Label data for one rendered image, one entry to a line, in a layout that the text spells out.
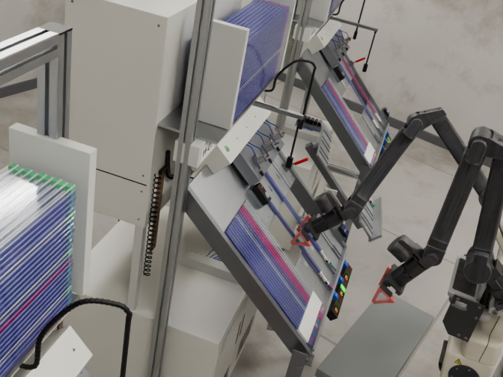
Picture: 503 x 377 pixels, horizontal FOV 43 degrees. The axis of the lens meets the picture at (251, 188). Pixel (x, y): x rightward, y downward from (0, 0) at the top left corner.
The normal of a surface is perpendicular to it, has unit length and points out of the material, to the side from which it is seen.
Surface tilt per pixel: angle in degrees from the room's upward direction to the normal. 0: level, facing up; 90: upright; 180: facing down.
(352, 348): 0
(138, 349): 90
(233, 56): 90
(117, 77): 90
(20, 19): 90
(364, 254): 0
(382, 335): 0
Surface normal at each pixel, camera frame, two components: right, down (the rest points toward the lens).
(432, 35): -0.55, 0.35
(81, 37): -0.30, 0.45
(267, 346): 0.18, -0.84
